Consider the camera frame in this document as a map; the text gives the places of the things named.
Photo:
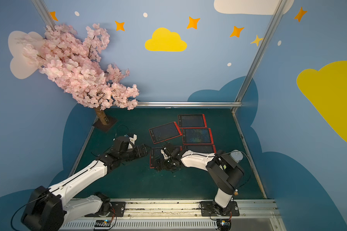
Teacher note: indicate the aluminium front rail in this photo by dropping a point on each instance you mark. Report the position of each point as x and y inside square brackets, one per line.
[185, 215]

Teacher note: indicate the pink cherry blossom tree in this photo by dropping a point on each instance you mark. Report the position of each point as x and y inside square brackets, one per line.
[73, 65]

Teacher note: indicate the aluminium back frame bar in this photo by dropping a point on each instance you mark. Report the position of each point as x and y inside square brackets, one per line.
[189, 104]

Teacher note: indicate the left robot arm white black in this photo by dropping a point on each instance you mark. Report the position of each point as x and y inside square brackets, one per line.
[50, 208]

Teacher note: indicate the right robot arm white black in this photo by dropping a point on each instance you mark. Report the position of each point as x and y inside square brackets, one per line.
[223, 169]

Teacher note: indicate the colourful scribble red writing tablet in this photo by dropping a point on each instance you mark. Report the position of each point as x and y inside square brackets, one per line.
[196, 136]

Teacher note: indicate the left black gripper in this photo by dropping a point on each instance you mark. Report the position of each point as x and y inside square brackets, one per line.
[140, 150]

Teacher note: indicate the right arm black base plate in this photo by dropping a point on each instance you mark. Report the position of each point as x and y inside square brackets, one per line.
[211, 209]

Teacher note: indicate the red stylus pair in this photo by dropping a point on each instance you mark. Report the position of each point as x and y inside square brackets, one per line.
[204, 121]

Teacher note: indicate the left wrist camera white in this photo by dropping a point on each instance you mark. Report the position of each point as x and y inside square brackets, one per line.
[132, 139]

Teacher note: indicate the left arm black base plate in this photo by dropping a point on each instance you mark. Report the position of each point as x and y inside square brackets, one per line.
[110, 209]

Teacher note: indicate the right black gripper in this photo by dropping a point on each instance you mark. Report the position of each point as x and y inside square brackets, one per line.
[165, 163]

